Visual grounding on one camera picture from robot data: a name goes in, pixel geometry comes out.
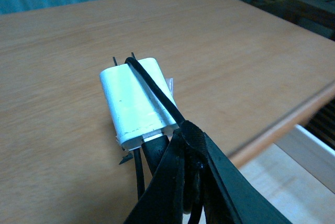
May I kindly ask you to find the light wooden nightstand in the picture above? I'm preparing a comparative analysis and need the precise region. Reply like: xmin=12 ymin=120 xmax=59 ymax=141
xmin=1 ymin=0 xmax=334 ymax=223

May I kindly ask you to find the white charger with black cable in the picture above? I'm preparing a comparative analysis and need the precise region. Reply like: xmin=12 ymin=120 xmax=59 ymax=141
xmin=99 ymin=52 xmax=210 ymax=224

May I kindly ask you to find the dark wooden slatted table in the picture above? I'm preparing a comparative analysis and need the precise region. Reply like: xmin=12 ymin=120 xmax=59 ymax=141
xmin=251 ymin=0 xmax=334 ymax=149

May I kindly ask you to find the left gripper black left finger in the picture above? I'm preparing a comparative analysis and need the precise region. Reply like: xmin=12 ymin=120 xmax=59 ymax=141
xmin=125 ymin=129 xmax=185 ymax=223

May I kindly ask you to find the wooden drawer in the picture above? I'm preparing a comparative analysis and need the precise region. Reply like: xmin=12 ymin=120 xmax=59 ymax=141
xmin=240 ymin=126 xmax=334 ymax=223

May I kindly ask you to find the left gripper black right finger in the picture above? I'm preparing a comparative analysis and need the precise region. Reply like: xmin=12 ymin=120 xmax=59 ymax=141
xmin=204 ymin=135 xmax=290 ymax=223

